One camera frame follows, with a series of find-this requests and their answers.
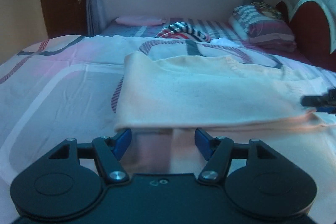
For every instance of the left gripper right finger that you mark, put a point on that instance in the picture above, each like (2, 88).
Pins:
(219, 153)

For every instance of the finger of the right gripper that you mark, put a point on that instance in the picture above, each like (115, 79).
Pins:
(327, 109)
(326, 99)

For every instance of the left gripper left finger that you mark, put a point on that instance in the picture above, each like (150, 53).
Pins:
(92, 163)

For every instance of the cream peach garment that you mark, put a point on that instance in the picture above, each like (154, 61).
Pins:
(164, 101)

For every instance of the red white headboard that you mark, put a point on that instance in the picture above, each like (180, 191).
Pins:
(313, 25)

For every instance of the patterned white pink bedsheet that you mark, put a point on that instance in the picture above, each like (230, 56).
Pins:
(68, 87)

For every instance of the striped pillow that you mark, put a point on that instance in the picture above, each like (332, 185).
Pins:
(255, 29)

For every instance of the gold dark item on pillow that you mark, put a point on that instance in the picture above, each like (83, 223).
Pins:
(268, 10)

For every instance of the white folded cloth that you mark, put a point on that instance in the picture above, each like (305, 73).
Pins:
(226, 42)

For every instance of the striped under sheet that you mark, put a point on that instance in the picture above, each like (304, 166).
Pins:
(216, 30)

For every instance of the striped red black cloth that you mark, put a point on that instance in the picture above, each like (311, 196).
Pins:
(182, 30)

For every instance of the pink flat cushion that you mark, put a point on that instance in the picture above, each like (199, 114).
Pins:
(140, 20)

